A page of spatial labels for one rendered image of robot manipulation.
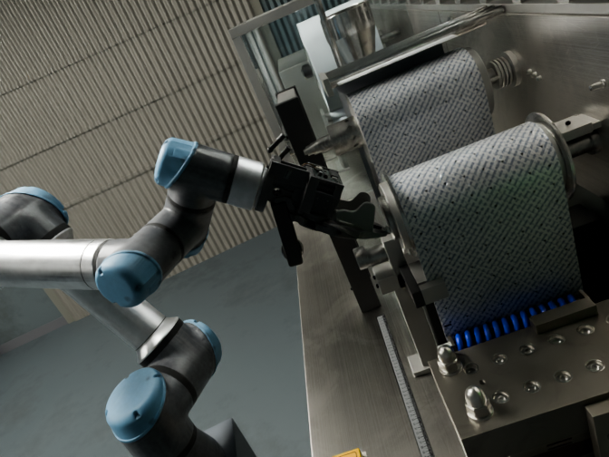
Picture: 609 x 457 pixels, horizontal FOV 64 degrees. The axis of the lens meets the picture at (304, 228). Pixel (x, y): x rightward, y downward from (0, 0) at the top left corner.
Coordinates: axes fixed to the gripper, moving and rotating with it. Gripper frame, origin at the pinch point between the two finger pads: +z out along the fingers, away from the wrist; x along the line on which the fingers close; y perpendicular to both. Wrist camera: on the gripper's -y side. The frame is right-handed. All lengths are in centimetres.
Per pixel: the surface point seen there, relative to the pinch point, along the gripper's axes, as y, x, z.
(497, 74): 28.7, 24.5, 18.8
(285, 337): -136, 159, 31
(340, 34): 26, 68, -7
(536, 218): 11.2, -4.6, 21.1
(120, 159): -113, 303, -107
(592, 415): -6.1, -26.1, 27.0
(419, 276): -4.3, -2.2, 8.9
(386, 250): -3.6, 2.8, 3.9
